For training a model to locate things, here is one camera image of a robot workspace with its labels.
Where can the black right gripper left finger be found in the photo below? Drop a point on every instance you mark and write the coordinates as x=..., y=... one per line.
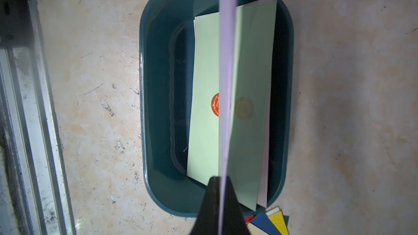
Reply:
x=207, y=220

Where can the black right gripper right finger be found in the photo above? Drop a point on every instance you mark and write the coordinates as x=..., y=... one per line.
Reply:
x=233, y=219

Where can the cream tan envelope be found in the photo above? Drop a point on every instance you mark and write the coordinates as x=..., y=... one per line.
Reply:
x=254, y=230

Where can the dark blue envelope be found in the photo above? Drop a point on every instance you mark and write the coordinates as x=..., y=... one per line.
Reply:
x=262, y=222

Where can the yellow envelope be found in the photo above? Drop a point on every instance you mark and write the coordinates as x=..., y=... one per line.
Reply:
x=279, y=220

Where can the light green envelope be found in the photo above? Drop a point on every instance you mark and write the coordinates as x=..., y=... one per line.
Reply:
x=251, y=104

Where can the lavender envelope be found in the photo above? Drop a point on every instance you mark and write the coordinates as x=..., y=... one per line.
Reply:
x=227, y=19

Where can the red envelope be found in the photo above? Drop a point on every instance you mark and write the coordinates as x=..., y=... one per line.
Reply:
x=248, y=219

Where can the aluminium front rail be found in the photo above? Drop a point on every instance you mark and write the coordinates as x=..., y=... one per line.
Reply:
x=34, y=191

